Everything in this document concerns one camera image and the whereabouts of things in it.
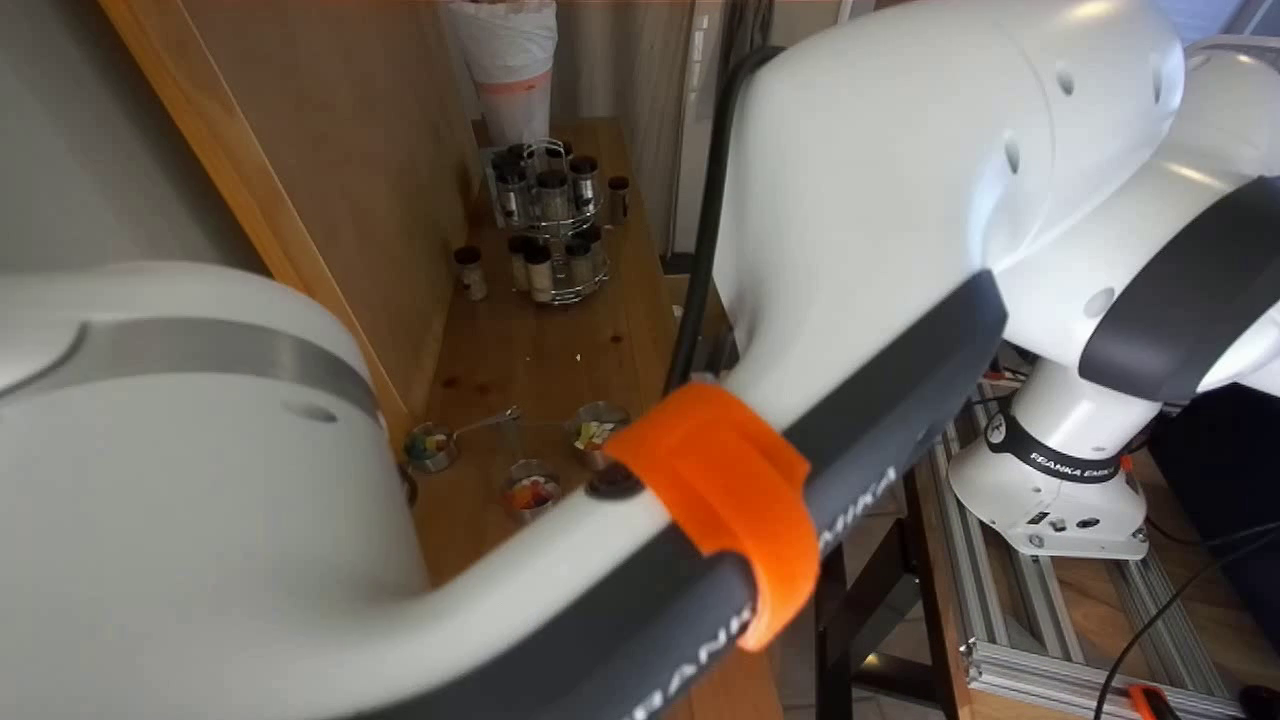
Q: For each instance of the two-tier chrome spice rack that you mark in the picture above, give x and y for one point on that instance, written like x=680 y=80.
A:
x=550 y=228

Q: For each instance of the medium steel measuring cup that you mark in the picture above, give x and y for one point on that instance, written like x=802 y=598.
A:
x=535 y=489

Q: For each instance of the dark box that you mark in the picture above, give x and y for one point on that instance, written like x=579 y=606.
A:
x=1241 y=533

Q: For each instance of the loose black-lidded spice jar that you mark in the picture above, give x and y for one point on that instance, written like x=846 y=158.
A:
x=619 y=203

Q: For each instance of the grey beige curtain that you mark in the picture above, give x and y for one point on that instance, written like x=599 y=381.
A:
x=627 y=106

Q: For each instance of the black metal stand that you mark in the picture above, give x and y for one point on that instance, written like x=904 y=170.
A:
x=864 y=601

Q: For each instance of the aluminium profile frame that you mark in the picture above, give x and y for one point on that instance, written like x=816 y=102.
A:
x=1015 y=626

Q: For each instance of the framed plywood board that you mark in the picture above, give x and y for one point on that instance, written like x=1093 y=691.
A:
x=306 y=163

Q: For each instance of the white bagged trash bin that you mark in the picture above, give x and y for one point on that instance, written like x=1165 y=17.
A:
x=512 y=64

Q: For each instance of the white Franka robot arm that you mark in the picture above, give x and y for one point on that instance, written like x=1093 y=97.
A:
x=933 y=163

